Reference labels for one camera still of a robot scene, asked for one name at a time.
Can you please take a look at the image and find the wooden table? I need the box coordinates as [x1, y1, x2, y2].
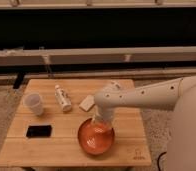
[0, 79, 151, 167]

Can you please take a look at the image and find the orange ceramic bowl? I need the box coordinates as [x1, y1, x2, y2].
[78, 118, 115, 155]

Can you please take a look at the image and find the clear plastic cup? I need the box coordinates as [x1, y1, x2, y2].
[23, 93, 44, 116]

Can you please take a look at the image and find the white rectangular sponge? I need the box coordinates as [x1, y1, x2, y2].
[79, 95, 95, 112]

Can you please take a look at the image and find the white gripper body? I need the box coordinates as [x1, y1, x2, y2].
[92, 107, 114, 130]

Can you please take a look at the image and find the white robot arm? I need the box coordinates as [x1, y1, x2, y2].
[94, 76, 196, 171]

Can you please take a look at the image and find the white plastic bottle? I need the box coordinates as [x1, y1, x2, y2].
[55, 85, 72, 112]

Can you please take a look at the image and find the black rectangular phone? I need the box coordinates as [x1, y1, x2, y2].
[26, 125, 52, 138]

